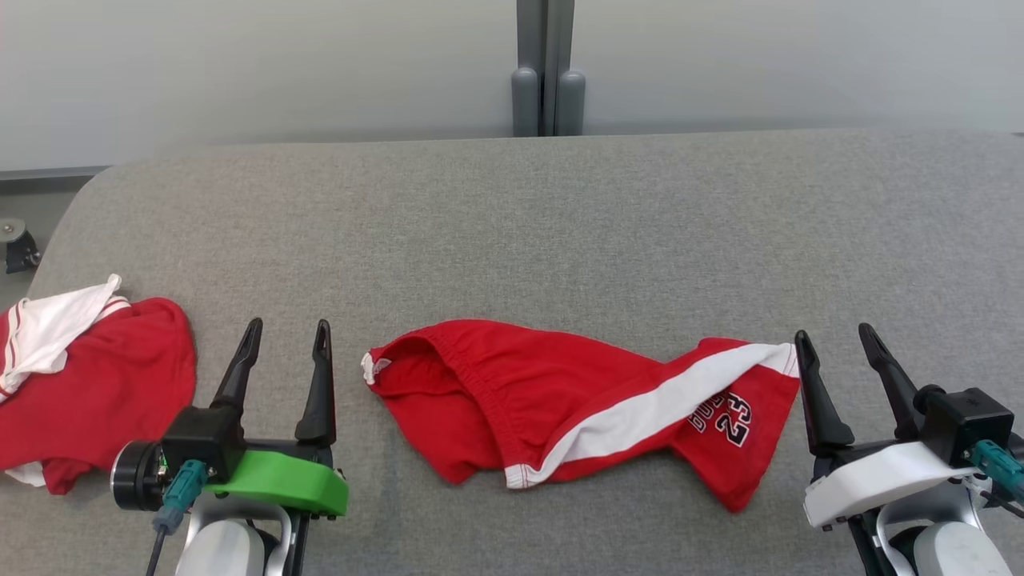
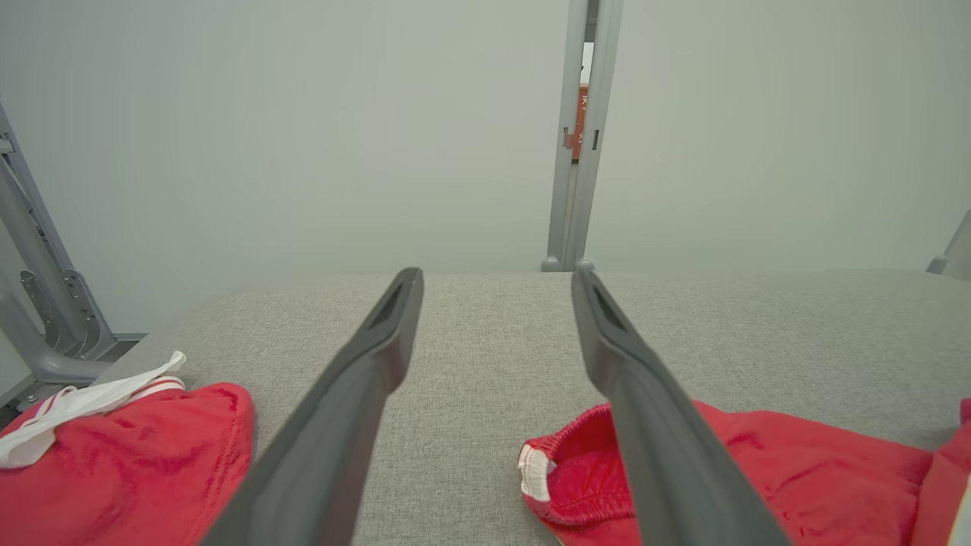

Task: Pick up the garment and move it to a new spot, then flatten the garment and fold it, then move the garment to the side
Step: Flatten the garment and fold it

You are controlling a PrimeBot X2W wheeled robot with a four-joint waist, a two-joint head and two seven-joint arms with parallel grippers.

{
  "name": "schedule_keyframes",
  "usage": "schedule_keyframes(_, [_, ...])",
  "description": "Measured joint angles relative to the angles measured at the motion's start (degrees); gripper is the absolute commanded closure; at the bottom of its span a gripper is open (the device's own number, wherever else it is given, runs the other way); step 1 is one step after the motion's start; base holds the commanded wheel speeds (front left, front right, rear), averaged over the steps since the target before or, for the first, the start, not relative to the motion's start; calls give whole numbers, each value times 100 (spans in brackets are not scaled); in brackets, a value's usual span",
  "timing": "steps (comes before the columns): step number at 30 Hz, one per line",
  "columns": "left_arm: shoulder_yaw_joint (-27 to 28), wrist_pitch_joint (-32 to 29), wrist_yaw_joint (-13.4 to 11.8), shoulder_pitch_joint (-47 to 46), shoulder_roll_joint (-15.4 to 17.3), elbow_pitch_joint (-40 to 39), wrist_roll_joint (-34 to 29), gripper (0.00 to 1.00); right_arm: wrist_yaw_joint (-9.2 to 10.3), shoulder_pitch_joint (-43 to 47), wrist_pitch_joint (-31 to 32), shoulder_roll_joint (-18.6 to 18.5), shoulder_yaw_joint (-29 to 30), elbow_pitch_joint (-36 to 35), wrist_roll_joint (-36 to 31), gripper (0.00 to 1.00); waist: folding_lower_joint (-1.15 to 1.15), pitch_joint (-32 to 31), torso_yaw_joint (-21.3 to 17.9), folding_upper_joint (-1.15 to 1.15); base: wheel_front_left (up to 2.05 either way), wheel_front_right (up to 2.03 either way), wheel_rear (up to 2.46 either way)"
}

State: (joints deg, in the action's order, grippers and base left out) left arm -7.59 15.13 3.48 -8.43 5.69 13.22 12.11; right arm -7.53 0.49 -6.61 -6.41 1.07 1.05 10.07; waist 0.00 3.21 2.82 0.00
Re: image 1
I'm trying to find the grey rounded post cylinder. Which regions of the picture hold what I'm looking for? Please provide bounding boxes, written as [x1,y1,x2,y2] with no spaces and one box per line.
[512,67,541,138]
[555,69,586,137]

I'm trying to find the red and white shirt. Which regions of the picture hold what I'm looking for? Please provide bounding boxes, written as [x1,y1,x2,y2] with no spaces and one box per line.
[0,274,198,496]

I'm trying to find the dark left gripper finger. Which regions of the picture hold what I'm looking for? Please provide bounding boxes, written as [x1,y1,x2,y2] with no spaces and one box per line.
[294,319,338,447]
[210,318,264,413]

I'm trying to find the black caster wheel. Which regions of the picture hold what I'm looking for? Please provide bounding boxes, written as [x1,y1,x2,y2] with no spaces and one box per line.
[0,218,42,275]

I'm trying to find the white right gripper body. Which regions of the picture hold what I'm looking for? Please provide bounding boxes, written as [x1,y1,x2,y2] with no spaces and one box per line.
[803,438,982,530]

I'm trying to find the teal plug left arm cable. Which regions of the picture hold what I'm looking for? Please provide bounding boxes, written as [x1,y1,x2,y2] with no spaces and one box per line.
[144,459,210,576]

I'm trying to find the grey vertical partition post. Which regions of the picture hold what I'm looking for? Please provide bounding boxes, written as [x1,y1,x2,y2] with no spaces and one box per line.
[516,0,575,137]

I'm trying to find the teal plug right arm cable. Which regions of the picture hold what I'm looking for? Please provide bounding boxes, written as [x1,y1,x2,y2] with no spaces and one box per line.
[962,439,1024,513]

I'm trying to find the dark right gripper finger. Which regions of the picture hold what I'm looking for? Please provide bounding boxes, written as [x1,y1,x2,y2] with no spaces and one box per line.
[858,322,925,442]
[794,330,856,458]

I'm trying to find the grey baseboard strip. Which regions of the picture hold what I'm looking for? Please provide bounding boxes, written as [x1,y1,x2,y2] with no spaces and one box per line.
[0,166,110,182]

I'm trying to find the teal plug arm cable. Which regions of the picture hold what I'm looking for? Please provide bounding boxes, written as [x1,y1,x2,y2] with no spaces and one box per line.
[144,459,210,576]
[962,439,1024,513]

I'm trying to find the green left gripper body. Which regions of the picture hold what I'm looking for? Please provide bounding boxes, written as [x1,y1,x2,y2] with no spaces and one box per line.
[202,438,350,519]

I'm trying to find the red shorts with number print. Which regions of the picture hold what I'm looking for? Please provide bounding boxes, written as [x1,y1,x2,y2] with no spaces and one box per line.
[361,318,802,514]

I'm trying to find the black cylindrical left gripper motor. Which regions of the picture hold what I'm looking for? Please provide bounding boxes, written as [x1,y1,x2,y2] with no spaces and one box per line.
[110,440,166,513]

